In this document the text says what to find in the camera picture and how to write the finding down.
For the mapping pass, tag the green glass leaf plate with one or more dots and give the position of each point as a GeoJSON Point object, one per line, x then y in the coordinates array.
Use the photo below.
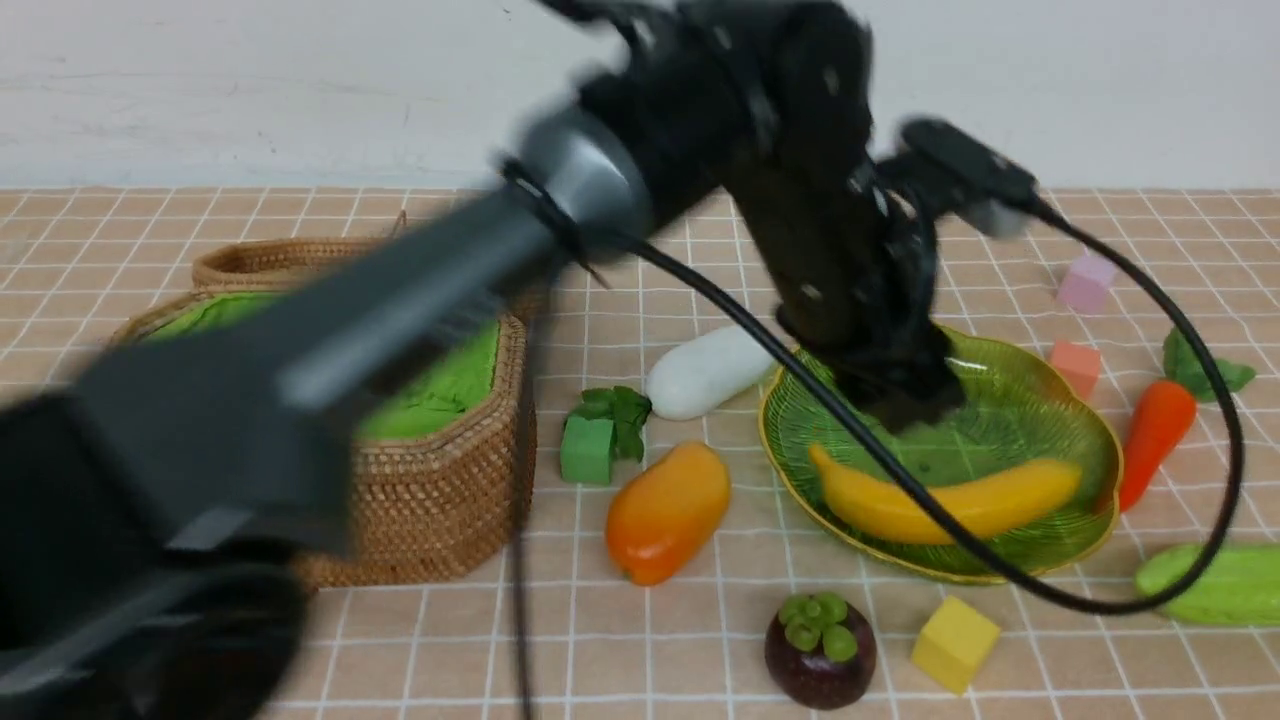
{"type": "Point", "coordinates": [1017, 409]}

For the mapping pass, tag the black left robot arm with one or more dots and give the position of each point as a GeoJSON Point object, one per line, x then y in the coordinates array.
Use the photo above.
{"type": "Point", "coordinates": [152, 507]}

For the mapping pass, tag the orange plastic carrot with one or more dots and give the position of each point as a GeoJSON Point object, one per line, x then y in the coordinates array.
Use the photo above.
{"type": "Point", "coordinates": [1164, 414]}

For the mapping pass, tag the pink foam cube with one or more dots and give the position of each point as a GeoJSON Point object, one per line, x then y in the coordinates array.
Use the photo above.
{"type": "Point", "coordinates": [1087, 284]}

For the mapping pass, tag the green plastic cucumber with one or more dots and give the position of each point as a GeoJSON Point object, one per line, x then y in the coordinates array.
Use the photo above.
{"type": "Point", "coordinates": [1239, 588]}

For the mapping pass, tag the woven wicker basket lid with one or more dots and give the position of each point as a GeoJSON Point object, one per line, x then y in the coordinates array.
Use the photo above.
{"type": "Point", "coordinates": [274, 265]}

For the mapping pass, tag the white plastic radish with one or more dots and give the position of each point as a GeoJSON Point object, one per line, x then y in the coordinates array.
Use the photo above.
{"type": "Point", "coordinates": [699, 375]}

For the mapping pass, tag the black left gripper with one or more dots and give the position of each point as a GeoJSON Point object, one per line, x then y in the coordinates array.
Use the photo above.
{"type": "Point", "coordinates": [856, 279]}

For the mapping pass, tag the yellow foam cube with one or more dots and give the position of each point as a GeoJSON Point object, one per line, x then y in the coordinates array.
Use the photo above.
{"type": "Point", "coordinates": [954, 645]}

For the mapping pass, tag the orange foam cube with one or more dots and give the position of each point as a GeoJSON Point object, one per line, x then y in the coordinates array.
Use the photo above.
{"type": "Point", "coordinates": [1079, 365]}

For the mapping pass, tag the woven wicker basket green lining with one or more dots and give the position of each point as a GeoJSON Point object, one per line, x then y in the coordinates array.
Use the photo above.
{"type": "Point", "coordinates": [441, 468]}

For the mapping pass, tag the dark purple mangosteen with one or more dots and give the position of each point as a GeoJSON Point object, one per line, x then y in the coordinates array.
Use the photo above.
{"type": "Point", "coordinates": [820, 651]}

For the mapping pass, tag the orange yellow plastic mango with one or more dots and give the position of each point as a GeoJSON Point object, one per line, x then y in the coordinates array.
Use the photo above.
{"type": "Point", "coordinates": [663, 518]}

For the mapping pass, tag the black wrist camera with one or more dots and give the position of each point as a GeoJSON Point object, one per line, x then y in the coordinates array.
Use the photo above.
{"type": "Point", "coordinates": [967, 178]}

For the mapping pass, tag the yellow plastic banana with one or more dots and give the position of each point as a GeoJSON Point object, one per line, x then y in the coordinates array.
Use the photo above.
{"type": "Point", "coordinates": [987, 507]}

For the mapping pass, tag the green foam cube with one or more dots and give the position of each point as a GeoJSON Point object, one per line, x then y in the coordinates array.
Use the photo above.
{"type": "Point", "coordinates": [586, 452]}

